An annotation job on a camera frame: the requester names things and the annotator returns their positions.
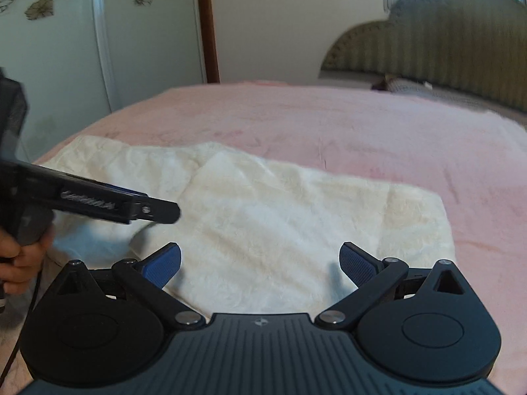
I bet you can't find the person's left hand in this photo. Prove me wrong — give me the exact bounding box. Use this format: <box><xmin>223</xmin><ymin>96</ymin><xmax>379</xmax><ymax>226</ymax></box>
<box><xmin>0</xmin><ymin>227</ymin><xmax>57</xmax><ymax>296</ymax></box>

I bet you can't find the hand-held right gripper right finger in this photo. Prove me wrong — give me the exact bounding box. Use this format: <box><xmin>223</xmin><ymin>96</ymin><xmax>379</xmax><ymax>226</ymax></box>
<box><xmin>315</xmin><ymin>242</ymin><xmax>469</xmax><ymax>330</ymax></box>

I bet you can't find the pink blanket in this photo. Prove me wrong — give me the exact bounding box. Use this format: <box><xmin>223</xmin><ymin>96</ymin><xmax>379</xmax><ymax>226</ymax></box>
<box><xmin>0</xmin><ymin>80</ymin><xmax>527</xmax><ymax>395</ymax></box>

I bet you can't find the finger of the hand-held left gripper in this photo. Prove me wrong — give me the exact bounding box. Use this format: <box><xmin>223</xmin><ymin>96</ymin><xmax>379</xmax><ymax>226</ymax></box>
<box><xmin>108</xmin><ymin>185</ymin><xmax>182</xmax><ymax>226</ymax></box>

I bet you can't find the white wardrobe with flower decals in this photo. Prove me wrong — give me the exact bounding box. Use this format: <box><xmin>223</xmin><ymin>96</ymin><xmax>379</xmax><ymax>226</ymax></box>
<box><xmin>0</xmin><ymin>0</ymin><xmax>207</xmax><ymax>162</ymax></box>

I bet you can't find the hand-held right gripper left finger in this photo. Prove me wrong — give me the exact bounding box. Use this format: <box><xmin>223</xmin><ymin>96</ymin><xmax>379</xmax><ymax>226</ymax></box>
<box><xmin>55</xmin><ymin>242</ymin><xmax>205</xmax><ymax>330</ymax></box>

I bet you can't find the brown wooden door frame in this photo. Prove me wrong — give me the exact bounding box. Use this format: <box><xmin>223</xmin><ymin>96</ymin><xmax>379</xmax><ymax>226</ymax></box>
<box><xmin>195</xmin><ymin>0</ymin><xmax>221</xmax><ymax>84</ymax></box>

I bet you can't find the green padded headboard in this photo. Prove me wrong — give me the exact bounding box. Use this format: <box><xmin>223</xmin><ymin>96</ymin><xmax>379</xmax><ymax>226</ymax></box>
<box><xmin>320</xmin><ymin>0</ymin><xmax>527</xmax><ymax>117</ymax></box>

